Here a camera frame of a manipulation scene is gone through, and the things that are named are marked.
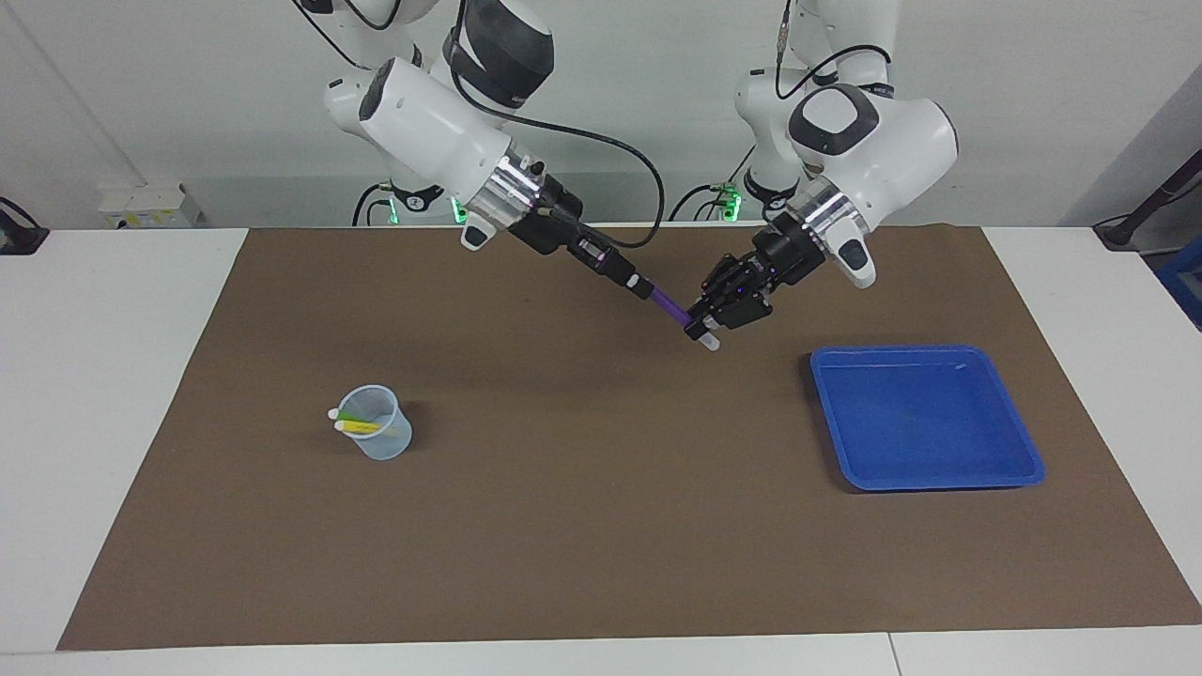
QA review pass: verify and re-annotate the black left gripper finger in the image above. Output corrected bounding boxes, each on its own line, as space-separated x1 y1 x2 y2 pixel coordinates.
704 282 777 337
684 252 760 341

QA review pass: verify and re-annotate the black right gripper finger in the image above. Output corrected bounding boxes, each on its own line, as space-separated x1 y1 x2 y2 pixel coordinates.
596 263 653 301
601 252 658 297

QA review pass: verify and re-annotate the purple pen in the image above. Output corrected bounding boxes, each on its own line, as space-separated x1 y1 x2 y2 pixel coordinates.
648 282 722 353

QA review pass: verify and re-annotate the blue plastic tray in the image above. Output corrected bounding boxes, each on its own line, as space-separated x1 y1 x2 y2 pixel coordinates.
809 345 1046 493

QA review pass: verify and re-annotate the brown table mat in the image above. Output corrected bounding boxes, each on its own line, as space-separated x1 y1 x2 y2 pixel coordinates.
56 223 1202 652

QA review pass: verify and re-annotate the clear plastic cup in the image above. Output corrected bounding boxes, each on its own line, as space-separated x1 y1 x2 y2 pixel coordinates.
338 384 414 462

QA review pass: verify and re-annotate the black stand pole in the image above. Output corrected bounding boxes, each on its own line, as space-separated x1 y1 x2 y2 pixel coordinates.
1094 150 1202 252

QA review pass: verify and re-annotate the blue storage bin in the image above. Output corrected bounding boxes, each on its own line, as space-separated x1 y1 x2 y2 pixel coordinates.
1157 235 1202 331

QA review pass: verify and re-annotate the black base cable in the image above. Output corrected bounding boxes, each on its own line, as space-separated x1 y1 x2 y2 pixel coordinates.
669 146 757 223
351 181 395 228

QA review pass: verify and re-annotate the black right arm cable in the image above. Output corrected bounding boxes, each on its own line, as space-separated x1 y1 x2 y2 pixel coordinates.
291 0 666 251

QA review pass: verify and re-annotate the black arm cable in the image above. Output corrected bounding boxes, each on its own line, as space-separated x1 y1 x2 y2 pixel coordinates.
775 0 893 102
291 0 666 251

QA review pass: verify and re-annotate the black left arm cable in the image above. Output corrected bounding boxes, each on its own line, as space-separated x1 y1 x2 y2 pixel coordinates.
775 0 893 102

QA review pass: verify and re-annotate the white wall socket box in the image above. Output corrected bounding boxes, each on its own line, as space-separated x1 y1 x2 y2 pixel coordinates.
99 183 203 229

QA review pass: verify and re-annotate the black clamp mount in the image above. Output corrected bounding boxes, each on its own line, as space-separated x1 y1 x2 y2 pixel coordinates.
0 197 50 256

